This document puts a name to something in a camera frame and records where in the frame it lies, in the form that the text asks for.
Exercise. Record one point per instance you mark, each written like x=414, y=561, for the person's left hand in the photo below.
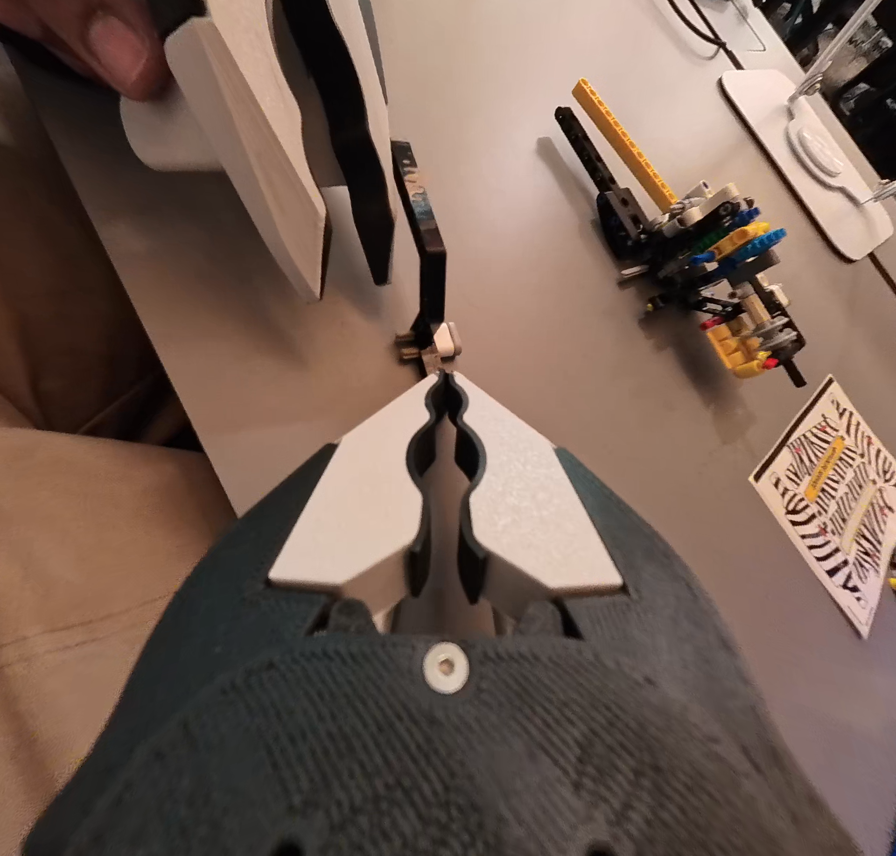
x=84, y=9

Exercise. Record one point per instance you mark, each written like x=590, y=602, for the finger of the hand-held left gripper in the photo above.
x=245, y=100
x=367, y=51

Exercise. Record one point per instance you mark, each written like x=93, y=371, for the white book stand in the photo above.
x=784, y=142

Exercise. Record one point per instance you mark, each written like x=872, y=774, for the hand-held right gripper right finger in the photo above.
x=539, y=520

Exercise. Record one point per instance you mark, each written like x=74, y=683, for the person's legs beige trousers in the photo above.
x=84, y=520

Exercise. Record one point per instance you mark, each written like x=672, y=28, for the multicoloured lego model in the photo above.
x=700, y=240

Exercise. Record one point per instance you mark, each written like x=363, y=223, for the zebra striped sticker sheet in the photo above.
x=826, y=506

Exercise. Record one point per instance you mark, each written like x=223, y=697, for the black bent lego beam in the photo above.
x=434, y=275

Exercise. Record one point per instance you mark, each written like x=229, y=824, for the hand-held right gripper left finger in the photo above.
x=350, y=520

